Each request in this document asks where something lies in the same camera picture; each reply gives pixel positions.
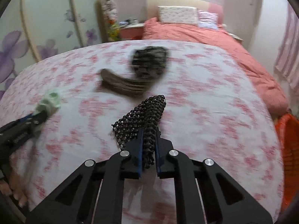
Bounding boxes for pale green tissue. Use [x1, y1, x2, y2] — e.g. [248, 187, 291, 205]
[33, 91, 61, 132]

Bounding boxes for black studded pouch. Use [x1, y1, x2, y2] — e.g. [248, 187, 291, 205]
[112, 95, 166, 169]

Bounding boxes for person's left hand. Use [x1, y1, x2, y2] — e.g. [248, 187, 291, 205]
[1, 157, 32, 209]

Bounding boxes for floral pink tablecloth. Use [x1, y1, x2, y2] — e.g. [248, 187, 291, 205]
[1, 40, 283, 220]

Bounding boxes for orange laundry basket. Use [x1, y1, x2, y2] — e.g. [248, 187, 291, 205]
[275, 113, 299, 210]

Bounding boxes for brown grey fabric pouch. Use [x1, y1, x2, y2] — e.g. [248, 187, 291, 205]
[99, 68, 154, 98]

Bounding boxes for floral wardrobe sliding doors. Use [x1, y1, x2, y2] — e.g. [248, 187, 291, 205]
[1, 0, 102, 95]

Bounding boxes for salmon pink duvet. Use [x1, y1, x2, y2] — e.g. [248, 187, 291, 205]
[142, 17, 289, 116]

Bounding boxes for black white patterned scrunchie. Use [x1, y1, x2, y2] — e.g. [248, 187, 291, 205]
[131, 46, 169, 80]

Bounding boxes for pink striped curtain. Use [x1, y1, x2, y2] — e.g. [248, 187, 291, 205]
[275, 4, 299, 96]

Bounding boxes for plush toy hanging stack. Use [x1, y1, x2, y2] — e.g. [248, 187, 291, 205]
[102, 0, 121, 42]

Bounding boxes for pink bedside table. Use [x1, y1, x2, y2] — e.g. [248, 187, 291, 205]
[120, 23, 144, 40]

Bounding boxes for white mug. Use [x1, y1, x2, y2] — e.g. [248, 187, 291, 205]
[130, 19, 139, 25]

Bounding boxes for pink striped pillow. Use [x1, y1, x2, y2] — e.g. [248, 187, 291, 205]
[198, 10, 218, 30]

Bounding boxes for floral white pillow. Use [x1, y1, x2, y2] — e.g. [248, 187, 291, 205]
[158, 6, 198, 25]

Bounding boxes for beige pink headboard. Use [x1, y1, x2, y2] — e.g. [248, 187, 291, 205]
[146, 0, 224, 24]

